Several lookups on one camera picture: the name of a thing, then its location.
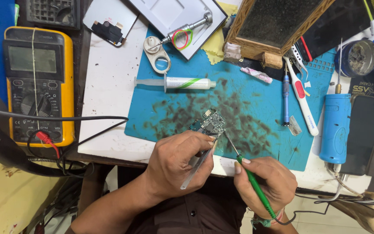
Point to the black glass protector box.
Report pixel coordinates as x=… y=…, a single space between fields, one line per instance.
x=364 y=87

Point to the yellow cloth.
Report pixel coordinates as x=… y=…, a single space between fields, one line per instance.
x=214 y=45

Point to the carved wooden frame box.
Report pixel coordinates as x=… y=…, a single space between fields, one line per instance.
x=271 y=19

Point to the phone circuit board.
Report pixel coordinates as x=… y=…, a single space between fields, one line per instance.
x=213 y=122

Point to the pink patterned wrapper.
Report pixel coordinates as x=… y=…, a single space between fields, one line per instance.
x=256 y=74

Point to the blue cylindrical electric tool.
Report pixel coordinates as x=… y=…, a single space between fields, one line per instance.
x=335 y=130

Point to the yellow worn side table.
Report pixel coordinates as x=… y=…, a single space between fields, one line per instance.
x=8 y=198

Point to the person's left hand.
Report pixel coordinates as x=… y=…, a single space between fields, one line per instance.
x=177 y=162

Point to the green rubber band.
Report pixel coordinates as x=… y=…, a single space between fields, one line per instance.
x=191 y=38

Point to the yellow digital multimeter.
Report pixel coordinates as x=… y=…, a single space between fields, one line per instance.
x=39 y=87

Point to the blue silicone work mat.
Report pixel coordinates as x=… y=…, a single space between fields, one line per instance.
x=255 y=107

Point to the flux syringe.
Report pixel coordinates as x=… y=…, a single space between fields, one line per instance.
x=187 y=83

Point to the person's brown shirt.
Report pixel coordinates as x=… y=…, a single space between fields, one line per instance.
x=187 y=211

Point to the thread wristband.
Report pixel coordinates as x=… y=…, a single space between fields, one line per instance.
x=273 y=221

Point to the black vented device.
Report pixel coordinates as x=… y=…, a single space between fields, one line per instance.
x=52 y=13

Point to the silver phone back cover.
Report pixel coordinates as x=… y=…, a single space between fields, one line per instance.
x=109 y=16

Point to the blue precision screwdriver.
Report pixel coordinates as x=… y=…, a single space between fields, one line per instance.
x=286 y=97

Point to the red probe plug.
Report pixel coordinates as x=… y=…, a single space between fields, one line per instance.
x=45 y=138

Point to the metal handpiece tool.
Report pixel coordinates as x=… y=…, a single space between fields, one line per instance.
x=187 y=28

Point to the black flat screen panel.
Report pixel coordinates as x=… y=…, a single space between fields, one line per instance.
x=336 y=26

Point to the metal tweezers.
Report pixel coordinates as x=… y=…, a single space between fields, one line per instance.
x=195 y=169

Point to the razor blade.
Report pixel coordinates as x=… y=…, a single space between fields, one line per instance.
x=294 y=126

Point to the round solder paste tin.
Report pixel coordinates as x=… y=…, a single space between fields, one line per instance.
x=357 y=58

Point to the red rubber band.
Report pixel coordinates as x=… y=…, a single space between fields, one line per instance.
x=175 y=40

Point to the person's right hand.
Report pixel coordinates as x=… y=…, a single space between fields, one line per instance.
x=271 y=188

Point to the white magnifier loupe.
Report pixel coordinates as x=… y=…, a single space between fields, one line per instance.
x=156 y=53

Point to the black smartphone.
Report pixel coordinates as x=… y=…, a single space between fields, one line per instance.
x=364 y=133

